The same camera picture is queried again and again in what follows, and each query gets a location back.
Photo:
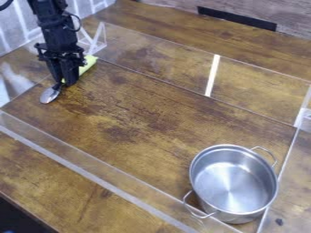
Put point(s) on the black wall slot strip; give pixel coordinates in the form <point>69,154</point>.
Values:
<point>245,20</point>

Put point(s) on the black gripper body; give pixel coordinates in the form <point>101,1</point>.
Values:
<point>59,49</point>

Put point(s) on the clear acrylic right bracket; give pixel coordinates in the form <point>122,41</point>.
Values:
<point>303,118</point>

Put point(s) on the clear acrylic triangular bracket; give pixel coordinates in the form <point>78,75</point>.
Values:
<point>93,43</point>

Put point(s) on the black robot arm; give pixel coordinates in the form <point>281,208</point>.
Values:
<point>51,9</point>

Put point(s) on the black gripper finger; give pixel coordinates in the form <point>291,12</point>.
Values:
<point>55,69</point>
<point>70,70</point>

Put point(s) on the stainless steel pot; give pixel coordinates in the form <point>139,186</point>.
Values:
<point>234,183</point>

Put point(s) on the clear acrylic front barrier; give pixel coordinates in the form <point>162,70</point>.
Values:
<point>143,195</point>

